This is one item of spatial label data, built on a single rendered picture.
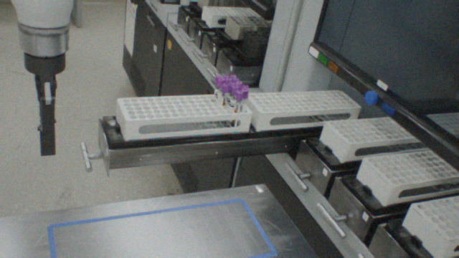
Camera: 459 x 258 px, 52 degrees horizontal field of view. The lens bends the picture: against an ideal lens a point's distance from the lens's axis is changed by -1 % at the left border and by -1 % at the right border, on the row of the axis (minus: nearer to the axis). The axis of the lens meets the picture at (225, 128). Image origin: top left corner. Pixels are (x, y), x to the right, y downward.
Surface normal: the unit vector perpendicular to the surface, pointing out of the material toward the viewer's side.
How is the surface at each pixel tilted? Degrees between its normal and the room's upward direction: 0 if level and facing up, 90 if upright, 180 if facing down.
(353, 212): 90
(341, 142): 90
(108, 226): 0
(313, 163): 90
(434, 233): 90
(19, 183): 0
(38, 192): 0
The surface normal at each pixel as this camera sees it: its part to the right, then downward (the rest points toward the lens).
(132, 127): 0.37, 0.52
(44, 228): 0.16, -0.85
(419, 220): -0.92, 0.06
